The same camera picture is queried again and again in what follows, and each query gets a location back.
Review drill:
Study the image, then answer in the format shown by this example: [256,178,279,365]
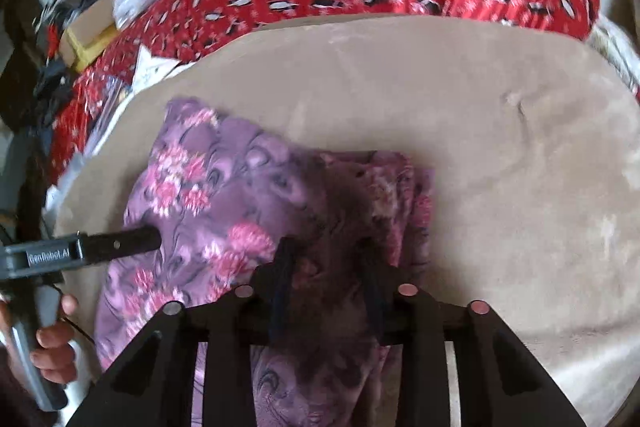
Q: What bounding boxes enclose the white paper sheet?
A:
[131,44,197,96]

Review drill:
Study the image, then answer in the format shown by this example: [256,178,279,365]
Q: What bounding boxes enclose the cardboard box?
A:
[59,0,122,74]

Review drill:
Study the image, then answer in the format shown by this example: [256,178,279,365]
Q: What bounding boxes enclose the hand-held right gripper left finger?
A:
[65,236,302,427]

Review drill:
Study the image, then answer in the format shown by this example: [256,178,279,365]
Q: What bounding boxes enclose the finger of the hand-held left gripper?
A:
[86,226,163,258]

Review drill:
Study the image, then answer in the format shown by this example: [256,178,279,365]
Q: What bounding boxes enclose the person's left hand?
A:
[29,294,81,386]

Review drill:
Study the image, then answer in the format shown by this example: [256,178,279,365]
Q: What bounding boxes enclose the purple floral garment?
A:
[95,96,436,427]

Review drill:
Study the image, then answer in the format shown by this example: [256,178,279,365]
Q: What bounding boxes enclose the thin black cable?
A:
[50,283,97,348]

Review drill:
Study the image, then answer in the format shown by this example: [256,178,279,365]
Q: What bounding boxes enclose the beige fleece mat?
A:
[52,14,640,427]

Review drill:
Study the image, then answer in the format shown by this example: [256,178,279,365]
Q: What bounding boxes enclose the white patterned cloth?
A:
[585,14,640,98]

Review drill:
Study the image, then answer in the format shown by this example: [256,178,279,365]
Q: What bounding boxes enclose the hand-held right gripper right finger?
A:
[356,239,587,427]

